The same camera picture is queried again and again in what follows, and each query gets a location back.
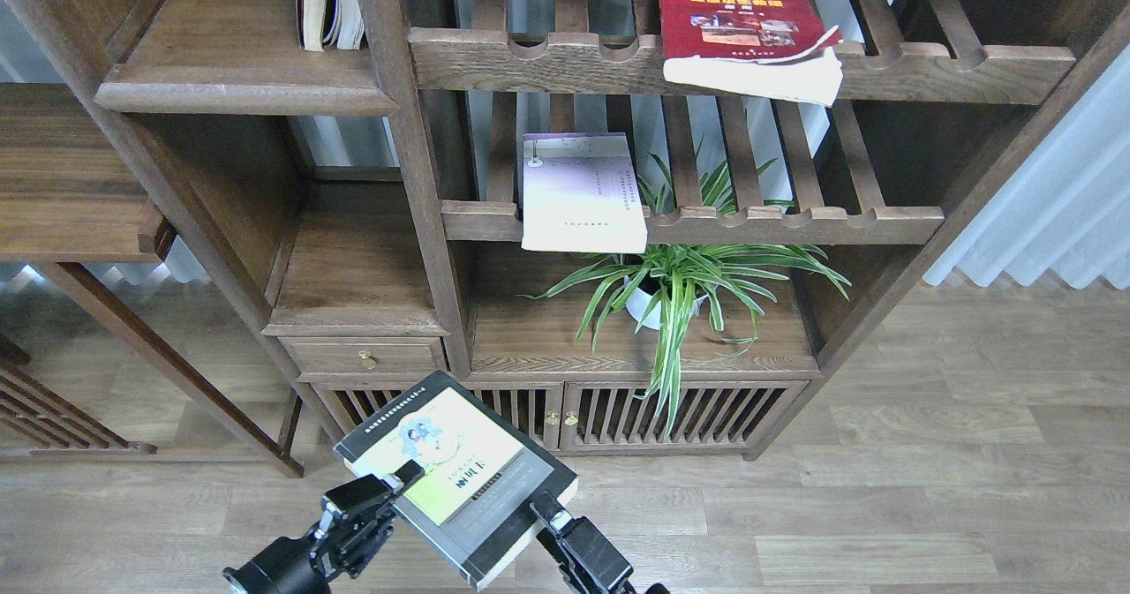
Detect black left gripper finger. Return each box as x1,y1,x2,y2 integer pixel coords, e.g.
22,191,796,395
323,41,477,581
350,510,396,577
321,461,425,524

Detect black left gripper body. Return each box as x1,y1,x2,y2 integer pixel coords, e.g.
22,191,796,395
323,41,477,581
221,522,356,593

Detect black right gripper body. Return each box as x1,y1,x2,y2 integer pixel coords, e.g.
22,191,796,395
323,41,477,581
574,569,670,594

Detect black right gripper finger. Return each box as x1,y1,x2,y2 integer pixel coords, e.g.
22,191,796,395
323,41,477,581
530,491,633,589

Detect green and grey book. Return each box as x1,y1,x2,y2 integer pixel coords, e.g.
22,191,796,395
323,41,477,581
334,372,579,589

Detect upright books on shelf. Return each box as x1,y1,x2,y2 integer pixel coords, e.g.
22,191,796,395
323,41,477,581
296,0,365,51

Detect brass drawer knob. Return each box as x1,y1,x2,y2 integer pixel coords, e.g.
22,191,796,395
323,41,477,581
357,351,379,372

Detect white plant pot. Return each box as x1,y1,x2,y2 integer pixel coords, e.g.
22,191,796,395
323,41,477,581
622,276,673,330

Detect green spider plant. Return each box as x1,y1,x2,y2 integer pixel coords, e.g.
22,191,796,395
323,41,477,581
524,139,852,433

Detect wooden side furniture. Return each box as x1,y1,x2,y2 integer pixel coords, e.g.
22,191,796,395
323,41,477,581
3,263,304,477

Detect dark wooden bookshelf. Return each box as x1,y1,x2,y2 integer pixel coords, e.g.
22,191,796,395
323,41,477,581
5,0,1127,460

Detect pale lavender book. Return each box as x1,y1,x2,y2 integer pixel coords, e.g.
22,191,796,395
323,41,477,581
521,132,647,253

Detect red cover book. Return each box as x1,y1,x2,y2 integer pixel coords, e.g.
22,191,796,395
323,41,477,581
660,0,843,107

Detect white curtain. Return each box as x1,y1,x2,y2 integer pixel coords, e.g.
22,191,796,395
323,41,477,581
923,50,1129,289

